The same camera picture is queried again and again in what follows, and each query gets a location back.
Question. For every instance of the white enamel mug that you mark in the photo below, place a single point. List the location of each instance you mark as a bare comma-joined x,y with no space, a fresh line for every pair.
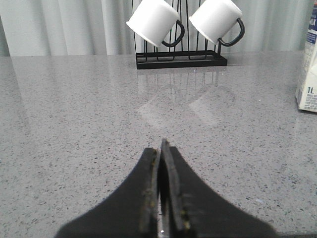
214,18
153,19

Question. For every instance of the left white enamel mug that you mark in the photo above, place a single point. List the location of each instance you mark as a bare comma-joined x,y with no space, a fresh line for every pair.
153,19

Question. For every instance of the white milk carton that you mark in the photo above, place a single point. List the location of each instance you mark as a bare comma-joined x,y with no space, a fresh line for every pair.
306,92

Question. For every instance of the right white enamel mug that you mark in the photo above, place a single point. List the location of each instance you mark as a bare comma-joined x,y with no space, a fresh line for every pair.
214,18

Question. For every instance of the black wire mug rack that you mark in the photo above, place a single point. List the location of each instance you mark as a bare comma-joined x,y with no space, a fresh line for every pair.
194,50

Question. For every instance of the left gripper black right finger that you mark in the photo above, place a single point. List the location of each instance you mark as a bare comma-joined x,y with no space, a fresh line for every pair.
191,209

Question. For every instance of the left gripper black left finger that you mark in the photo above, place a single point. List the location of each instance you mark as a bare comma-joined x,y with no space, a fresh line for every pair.
131,211

